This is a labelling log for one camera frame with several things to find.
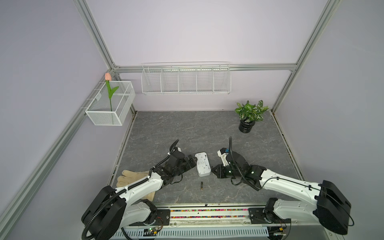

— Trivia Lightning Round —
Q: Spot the white digital alarm clock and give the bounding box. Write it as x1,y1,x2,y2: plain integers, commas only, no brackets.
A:
195,152,211,177

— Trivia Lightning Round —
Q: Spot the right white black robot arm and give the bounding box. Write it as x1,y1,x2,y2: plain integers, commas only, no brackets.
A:
212,143,356,236

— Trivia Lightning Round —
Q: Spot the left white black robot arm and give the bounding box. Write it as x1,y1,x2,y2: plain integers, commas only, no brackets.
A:
81,141,197,240

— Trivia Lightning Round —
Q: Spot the green potted plant black pot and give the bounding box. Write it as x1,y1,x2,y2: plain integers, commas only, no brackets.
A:
235,100,269,134

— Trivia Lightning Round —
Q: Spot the beige work glove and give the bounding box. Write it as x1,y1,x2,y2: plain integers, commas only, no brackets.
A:
116,170,161,206

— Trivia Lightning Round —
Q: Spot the pink artificial tulip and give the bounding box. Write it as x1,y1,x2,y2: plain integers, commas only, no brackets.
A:
105,73,119,111

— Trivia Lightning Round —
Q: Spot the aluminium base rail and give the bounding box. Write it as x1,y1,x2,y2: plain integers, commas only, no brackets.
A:
121,200,320,227

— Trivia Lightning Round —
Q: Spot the white wire wall shelf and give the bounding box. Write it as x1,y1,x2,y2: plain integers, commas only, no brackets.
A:
141,62,232,95

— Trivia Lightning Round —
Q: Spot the white mesh wall basket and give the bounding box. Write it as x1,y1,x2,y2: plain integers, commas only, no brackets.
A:
81,81,136,127

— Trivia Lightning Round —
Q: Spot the white vented cable duct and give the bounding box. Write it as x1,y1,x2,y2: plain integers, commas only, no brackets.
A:
125,227,270,240

